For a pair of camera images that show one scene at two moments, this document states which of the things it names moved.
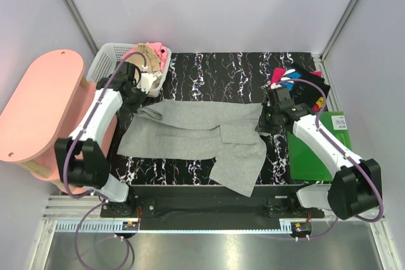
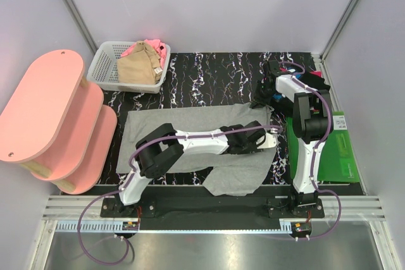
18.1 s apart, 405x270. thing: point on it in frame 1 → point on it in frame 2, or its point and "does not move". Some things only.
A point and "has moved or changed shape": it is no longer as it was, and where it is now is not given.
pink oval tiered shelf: (48, 105) does not move
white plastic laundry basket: (103, 58) does not move
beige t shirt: (153, 61) does not move
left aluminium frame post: (73, 11) does not move
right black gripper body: (267, 122) → (262, 96)
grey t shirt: (191, 129) has moved or changed shape
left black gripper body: (131, 104) → (249, 147)
